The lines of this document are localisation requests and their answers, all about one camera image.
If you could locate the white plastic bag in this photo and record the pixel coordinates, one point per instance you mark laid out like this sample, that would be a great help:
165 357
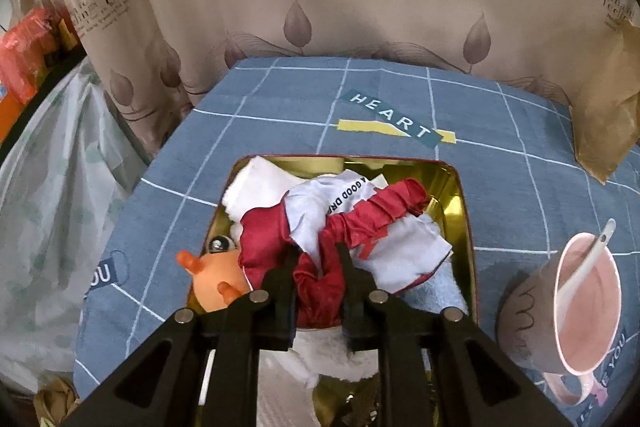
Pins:
50 207

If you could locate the brown crumpled bag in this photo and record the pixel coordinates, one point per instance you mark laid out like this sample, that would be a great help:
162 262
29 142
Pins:
55 399

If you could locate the black gold patterned cloth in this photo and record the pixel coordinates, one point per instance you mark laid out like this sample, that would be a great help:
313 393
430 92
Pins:
350 402

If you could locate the orange packets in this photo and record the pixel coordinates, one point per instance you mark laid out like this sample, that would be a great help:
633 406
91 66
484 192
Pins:
25 52

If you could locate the red and white cloth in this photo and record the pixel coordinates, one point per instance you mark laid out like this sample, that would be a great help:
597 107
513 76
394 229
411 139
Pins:
320 207

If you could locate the white fluffy cuff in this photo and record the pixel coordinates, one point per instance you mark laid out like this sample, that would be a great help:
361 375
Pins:
330 357

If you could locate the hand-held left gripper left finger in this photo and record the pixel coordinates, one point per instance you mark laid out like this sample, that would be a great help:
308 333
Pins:
285 297

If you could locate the white spoon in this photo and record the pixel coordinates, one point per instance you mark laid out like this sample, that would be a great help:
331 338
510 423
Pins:
587 262

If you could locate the white towel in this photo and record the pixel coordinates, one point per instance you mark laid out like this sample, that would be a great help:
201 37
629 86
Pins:
255 187

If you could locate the beige leaf print curtain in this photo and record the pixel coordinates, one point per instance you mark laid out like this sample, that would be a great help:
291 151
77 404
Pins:
350 7

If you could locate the kraft paper snack pouch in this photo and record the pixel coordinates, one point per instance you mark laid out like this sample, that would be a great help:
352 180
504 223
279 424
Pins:
605 117

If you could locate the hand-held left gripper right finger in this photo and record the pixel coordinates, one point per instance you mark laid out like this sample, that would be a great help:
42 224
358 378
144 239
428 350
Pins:
352 302

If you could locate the light blue fluffy sock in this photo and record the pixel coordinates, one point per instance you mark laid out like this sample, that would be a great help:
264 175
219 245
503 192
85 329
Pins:
435 299

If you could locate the gold tin box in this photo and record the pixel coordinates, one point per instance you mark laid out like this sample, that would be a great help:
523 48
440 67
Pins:
450 192

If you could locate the pink mug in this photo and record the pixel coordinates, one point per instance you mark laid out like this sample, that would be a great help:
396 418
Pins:
530 307

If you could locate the orange plush toy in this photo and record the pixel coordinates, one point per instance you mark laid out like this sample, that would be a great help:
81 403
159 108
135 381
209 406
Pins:
215 272

